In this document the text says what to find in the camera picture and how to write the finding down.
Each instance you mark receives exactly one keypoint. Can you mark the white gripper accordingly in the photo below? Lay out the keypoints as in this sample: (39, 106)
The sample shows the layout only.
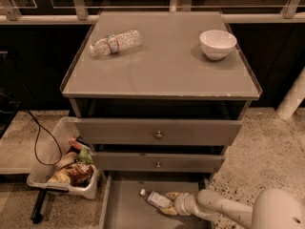
(180, 203)

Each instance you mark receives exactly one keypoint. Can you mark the blue plastic bottle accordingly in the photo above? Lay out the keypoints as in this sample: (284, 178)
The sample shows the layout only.
(155, 199)

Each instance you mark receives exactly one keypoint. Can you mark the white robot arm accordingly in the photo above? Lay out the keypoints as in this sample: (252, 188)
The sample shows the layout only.
(273, 209)

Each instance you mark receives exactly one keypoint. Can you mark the brass middle drawer knob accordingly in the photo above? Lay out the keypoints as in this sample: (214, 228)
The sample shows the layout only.
(158, 165)

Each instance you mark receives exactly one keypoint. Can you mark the brass drawer knob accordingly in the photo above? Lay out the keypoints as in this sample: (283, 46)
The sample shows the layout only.
(158, 135)
(158, 165)

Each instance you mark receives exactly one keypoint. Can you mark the grey bottom drawer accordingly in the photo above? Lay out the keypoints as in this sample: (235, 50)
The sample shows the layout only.
(124, 208)

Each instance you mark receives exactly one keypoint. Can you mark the grey drawer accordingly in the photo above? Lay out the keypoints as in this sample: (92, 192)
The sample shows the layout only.
(142, 131)
(124, 208)
(141, 162)

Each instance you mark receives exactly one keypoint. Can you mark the brass top drawer knob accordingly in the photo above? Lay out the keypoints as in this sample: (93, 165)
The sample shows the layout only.
(158, 135)

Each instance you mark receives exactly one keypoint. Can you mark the grey middle drawer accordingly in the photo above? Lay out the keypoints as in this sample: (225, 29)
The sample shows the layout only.
(141, 162)

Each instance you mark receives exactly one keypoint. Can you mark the grey top drawer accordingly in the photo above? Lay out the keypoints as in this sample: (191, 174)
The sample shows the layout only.
(142, 131)

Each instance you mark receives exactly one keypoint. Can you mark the grey drawer cabinet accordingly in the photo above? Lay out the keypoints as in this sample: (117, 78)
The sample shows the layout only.
(167, 77)

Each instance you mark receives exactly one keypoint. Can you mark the clear water bottle red label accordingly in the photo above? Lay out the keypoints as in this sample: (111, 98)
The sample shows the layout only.
(119, 42)

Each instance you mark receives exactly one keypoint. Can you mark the brown snack bag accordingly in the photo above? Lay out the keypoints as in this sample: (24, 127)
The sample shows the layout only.
(76, 174)

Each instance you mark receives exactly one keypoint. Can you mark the green snack packet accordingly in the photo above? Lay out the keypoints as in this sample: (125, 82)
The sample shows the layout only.
(85, 155)

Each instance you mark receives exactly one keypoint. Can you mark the white plastic bin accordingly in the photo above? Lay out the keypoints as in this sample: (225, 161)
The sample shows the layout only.
(58, 144)

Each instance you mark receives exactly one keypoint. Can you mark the white ceramic bowl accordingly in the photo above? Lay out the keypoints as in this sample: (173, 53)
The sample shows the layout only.
(217, 44)

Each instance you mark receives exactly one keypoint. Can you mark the metal window railing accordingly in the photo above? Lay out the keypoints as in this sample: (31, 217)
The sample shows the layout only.
(84, 11)

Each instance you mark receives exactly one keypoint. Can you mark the white cylindrical post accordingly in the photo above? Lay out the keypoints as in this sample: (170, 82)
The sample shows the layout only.
(293, 98)

